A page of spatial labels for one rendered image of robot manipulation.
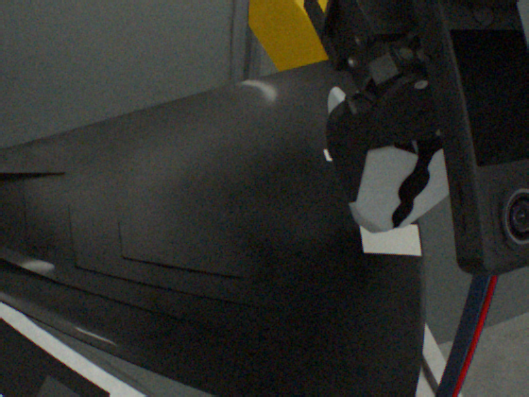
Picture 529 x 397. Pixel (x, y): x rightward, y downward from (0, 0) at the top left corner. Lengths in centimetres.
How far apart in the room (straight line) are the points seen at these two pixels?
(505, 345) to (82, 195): 162
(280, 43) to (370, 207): 41
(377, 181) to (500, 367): 157
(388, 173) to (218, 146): 11
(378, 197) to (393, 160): 3
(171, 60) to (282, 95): 81
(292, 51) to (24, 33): 51
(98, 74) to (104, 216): 87
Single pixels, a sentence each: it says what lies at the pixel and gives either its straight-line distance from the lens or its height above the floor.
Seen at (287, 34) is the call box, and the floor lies 103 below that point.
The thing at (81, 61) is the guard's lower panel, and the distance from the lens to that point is 139.
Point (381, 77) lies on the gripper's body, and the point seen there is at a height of 127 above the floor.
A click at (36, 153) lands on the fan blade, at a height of 117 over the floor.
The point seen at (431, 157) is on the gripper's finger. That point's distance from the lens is 52.
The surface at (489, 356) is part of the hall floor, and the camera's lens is 209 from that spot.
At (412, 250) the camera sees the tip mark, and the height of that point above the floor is 113.
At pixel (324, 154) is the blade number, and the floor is 115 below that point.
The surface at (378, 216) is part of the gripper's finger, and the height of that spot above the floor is 117.
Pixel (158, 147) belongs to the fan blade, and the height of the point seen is 116.
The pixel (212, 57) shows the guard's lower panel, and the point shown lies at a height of 72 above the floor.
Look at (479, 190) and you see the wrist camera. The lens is 42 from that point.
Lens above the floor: 153
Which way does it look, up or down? 41 degrees down
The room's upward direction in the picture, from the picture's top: 4 degrees clockwise
